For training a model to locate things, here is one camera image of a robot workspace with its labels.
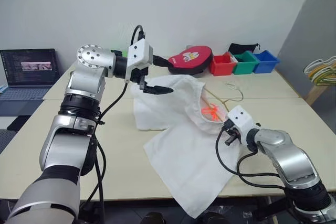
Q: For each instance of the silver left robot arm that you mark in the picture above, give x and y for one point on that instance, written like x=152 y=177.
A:
x=86 y=82

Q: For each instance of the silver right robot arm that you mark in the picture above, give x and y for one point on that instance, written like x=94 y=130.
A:
x=288 y=155

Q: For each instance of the blue plastic bin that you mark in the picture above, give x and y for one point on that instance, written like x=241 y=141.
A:
x=265 y=65

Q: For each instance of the green plastic bin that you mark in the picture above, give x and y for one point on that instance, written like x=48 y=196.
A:
x=245 y=68

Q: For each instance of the red plastic bin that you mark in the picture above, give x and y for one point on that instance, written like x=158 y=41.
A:
x=221 y=68

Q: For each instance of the wooden rack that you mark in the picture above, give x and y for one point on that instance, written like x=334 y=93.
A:
x=316 y=93

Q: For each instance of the red cartoon print bag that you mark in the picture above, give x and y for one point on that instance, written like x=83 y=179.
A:
x=189 y=58

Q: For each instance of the grey partition panel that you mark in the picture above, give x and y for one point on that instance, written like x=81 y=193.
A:
x=315 y=37

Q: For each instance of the grey perforated board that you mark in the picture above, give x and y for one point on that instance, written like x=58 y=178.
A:
x=6 y=141

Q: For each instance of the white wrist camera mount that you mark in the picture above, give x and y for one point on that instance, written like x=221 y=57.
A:
x=139 y=53
x=240 y=116

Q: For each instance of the dark rounded shape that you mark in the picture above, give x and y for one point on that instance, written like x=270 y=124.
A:
x=154 y=218

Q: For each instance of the bundle of clothes hangers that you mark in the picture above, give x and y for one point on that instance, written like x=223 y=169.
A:
x=319 y=64

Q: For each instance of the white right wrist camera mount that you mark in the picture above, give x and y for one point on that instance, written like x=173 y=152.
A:
x=240 y=116

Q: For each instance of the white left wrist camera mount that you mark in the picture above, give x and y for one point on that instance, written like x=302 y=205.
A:
x=139 y=53

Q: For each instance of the open laptop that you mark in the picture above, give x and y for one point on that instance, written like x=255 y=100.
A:
x=29 y=66

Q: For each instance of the green plastic object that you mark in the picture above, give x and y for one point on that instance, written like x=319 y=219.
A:
x=125 y=54

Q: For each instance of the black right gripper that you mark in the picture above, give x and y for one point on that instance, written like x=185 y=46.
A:
x=233 y=136

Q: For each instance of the white t-shirt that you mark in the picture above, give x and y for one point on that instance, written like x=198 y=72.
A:
x=189 y=161

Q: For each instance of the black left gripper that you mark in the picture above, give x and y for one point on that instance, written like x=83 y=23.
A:
x=139 y=75

